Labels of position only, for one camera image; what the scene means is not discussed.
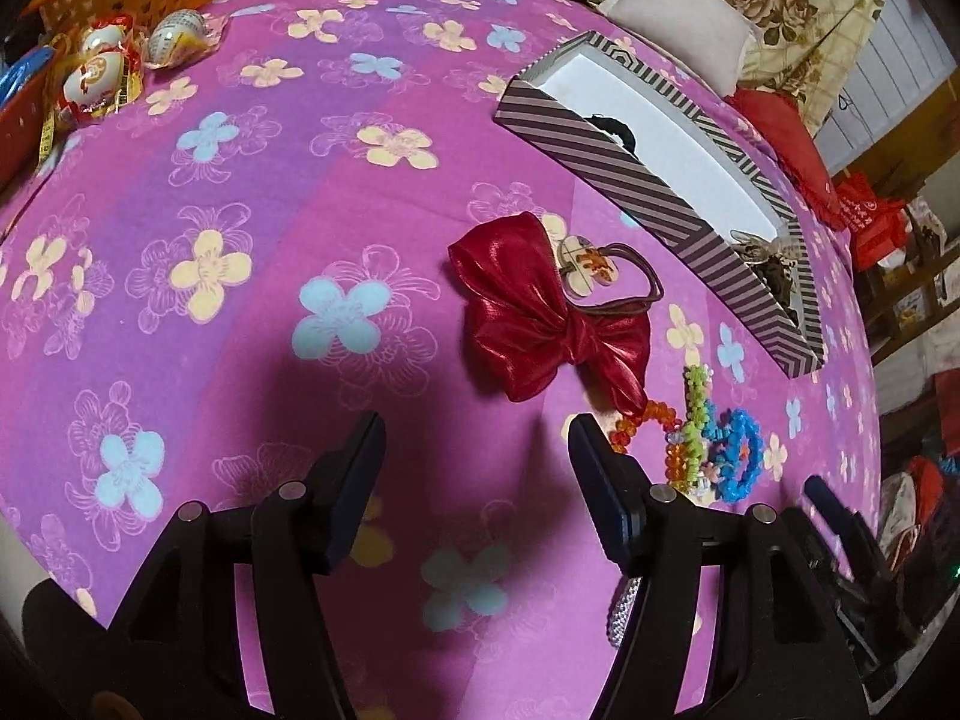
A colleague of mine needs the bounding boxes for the brown bow hair clip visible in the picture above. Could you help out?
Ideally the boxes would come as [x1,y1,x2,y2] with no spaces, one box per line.
[731,231,800,271]

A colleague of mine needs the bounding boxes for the silver wrapped egg ornament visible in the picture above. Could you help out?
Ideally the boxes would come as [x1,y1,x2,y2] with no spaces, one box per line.
[146,9,226,68]

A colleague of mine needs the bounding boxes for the striped cardboard box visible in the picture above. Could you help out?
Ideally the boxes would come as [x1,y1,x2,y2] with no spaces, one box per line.
[493,31,828,380]

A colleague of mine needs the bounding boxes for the white pillow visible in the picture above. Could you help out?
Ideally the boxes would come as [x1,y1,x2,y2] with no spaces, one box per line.
[600,0,760,95]

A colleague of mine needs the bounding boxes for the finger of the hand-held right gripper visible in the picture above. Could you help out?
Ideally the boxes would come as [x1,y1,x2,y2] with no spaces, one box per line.
[804,474,895,601]

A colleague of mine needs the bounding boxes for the red frilled cushion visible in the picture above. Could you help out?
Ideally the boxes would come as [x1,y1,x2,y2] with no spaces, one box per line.
[727,86,845,230]

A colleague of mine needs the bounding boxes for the red satin hair bow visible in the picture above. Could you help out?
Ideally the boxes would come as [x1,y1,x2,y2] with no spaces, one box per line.
[448,211,652,417]

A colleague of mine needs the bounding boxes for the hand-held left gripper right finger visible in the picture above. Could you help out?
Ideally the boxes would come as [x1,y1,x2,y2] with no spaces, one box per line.
[567,412,863,720]

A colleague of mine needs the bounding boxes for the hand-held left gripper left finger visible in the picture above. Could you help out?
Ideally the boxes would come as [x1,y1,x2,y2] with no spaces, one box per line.
[22,411,388,720]

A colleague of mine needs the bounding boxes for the red plastic basket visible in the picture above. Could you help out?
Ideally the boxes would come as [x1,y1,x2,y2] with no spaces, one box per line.
[0,45,61,181]

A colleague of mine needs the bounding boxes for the red shopping bag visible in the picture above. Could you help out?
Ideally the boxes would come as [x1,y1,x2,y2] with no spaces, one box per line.
[832,172,912,271]

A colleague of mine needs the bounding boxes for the rhinestone hair clip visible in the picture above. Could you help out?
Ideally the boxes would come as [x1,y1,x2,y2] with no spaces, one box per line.
[609,579,642,650]

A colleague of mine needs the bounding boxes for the blue bead bracelet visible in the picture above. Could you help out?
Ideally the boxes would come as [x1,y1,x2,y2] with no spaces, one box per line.
[705,406,764,503]

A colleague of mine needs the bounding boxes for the pile of clothes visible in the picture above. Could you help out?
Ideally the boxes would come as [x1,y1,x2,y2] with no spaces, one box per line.
[877,450,960,563]

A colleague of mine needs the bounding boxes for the cream floral quilt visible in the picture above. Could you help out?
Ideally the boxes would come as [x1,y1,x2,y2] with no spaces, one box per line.
[686,0,893,136]

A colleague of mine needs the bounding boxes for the black hair scrunchie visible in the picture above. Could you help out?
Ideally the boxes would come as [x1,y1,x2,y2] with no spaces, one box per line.
[585,112,638,155]

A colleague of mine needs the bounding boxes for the brown hair tie with charm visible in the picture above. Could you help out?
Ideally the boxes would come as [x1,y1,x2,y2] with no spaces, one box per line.
[553,234,667,312]

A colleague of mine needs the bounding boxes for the blue plastic wrapper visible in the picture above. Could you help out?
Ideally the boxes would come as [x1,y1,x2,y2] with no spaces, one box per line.
[0,51,57,95]

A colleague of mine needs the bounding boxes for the wrapped egg candies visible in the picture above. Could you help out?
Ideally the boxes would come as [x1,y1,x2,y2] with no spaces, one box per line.
[60,49,145,122]

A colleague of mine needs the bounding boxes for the red white egg ornament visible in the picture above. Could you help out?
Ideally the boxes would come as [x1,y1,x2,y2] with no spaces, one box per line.
[79,15,136,55]

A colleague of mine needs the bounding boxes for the wooden shelf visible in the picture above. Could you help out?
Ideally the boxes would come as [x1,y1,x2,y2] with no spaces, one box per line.
[855,195,960,368]

